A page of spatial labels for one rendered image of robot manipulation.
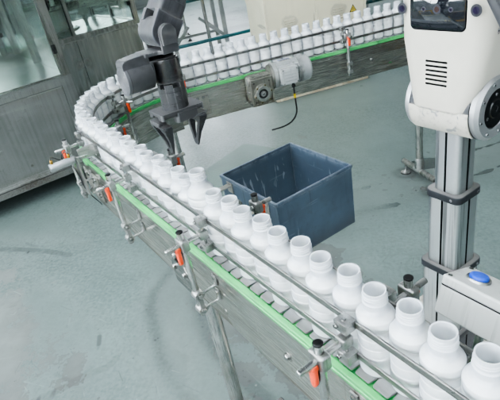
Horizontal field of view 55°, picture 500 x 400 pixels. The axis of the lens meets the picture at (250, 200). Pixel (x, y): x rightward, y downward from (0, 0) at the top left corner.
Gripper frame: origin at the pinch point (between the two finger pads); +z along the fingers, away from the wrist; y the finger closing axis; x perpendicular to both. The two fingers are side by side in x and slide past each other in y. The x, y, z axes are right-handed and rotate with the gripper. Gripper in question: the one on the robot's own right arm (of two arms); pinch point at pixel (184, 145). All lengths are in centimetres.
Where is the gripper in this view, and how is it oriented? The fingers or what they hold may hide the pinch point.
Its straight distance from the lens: 109.4
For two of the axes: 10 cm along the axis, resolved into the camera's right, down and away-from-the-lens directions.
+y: -8.0, 3.9, -4.5
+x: 5.7, 3.2, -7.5
